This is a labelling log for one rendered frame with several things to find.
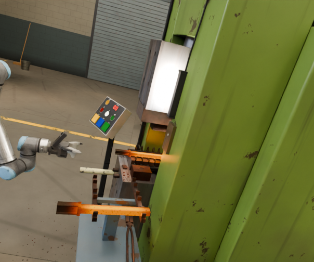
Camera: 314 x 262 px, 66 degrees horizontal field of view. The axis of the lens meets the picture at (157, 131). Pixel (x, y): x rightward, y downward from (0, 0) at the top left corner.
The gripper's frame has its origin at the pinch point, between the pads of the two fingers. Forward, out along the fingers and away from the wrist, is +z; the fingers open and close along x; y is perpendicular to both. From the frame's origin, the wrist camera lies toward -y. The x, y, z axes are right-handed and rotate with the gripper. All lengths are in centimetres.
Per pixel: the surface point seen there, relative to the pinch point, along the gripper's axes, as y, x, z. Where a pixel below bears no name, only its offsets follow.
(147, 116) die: -29.9, 7.4, 36.1
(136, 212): -3, 65, 26
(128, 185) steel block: 12.1, 21.8, 30.9
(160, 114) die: -33, 7, 44
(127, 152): -0.6, 1.2, 30.0
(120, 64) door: 18, -792, 99
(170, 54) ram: -70, 12, 40
